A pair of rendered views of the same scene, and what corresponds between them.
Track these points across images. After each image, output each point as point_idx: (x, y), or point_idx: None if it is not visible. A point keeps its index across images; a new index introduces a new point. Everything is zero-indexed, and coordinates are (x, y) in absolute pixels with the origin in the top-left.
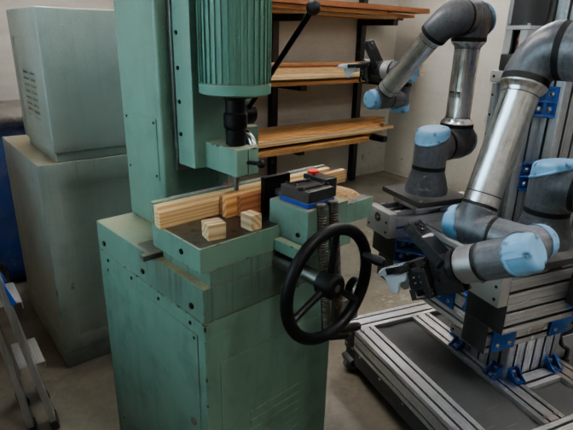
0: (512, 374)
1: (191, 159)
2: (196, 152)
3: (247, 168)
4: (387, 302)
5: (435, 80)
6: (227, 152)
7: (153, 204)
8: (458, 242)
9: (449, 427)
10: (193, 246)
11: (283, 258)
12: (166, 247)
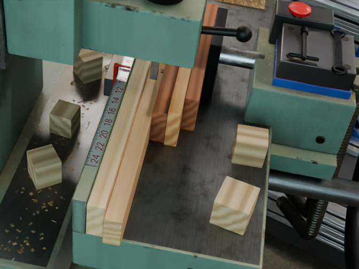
0: (354, 128)
1: (61, 48)
2: (76, 31)
3: (199, 40)
4: (104, 52)
5: None
6: (165, 23)
7: (86, 203)
8: (334, 3)
9: (343, 227)
10: (241, 265)
11: (283, 176)
12: (130, 267)
